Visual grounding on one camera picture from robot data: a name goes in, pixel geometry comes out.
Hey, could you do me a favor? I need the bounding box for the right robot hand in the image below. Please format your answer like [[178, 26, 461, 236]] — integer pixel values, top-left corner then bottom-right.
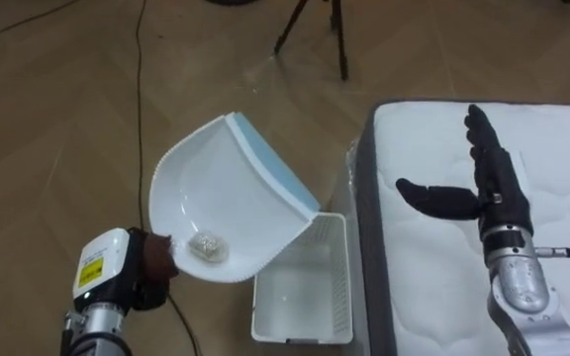
[[395, 103, 534, 239]]

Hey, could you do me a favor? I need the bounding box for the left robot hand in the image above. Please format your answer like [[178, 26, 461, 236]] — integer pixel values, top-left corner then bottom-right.
[[71, 225, 181, 313]]

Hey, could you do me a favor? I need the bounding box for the white dustpan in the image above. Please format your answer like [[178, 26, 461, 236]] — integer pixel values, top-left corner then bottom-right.
[[147, 111, 322, 285]]

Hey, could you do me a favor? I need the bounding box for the crumpled white paper ball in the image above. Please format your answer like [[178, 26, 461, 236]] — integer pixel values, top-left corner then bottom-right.
[[187, 232, 231, 264]]

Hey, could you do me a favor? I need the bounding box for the white quilted mattress bed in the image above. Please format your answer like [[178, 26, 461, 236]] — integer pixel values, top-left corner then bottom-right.
[[346, 98, 570, 356]]

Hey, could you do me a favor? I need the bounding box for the white plastic basket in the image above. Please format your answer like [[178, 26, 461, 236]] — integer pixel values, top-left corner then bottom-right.
[[250, 212, 355, 346]]

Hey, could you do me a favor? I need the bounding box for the black tripod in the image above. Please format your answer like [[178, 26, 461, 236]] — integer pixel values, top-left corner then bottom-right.
[[272, 0, 351, 82]]

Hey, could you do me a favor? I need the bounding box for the black floor cable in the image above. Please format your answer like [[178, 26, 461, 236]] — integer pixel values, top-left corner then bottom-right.
[[0, 0, 82, 51], [133, 0, 204, 356]]

